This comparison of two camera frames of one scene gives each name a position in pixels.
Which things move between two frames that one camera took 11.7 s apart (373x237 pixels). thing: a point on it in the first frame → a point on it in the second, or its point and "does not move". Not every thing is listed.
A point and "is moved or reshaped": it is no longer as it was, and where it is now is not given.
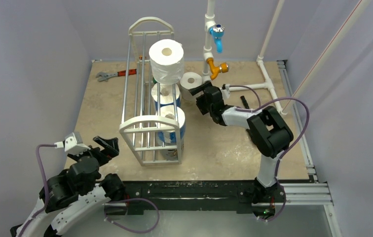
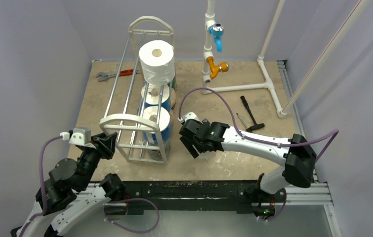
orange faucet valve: x=215 y=70 does not move
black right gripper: x=204 y=92 → x=192 y=133
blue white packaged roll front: x=169 y=138 is moved or reshaped
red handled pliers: x=104 y=76 does not move
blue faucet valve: x=217 y=31 does not move
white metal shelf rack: x=156 y=139 is moved or reshaped
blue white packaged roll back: x=164 y=95 is moved or reshaped
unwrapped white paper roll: x=167 y=59 is moved or reshaped
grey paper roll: x=170 y=155 → x=155 y=154
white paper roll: x=189 y=80 → x=207 y=155
